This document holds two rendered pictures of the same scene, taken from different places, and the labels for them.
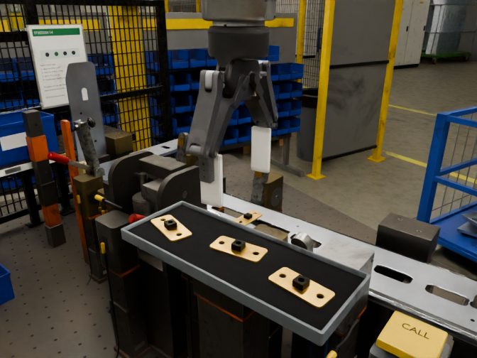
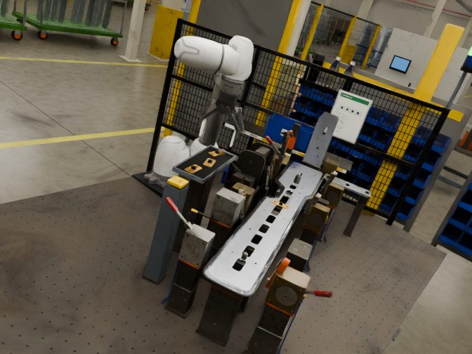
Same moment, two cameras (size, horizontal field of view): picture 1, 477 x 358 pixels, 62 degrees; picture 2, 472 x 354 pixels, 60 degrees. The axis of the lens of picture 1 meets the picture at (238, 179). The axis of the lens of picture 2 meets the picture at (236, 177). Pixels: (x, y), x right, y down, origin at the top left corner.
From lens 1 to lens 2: 1.56 m
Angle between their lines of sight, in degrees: 59
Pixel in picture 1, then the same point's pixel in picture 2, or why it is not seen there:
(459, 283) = (259, 258)
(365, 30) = not seen: outside the picture
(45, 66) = (337, 112)
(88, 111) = (322, 139)
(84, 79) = (329, 123)
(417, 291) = (246, 242)
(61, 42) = (353, 105)
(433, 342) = (176, 182)
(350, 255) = (232, 197)
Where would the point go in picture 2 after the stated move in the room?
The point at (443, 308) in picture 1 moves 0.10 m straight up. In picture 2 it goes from (237, 246) to (244, 224)
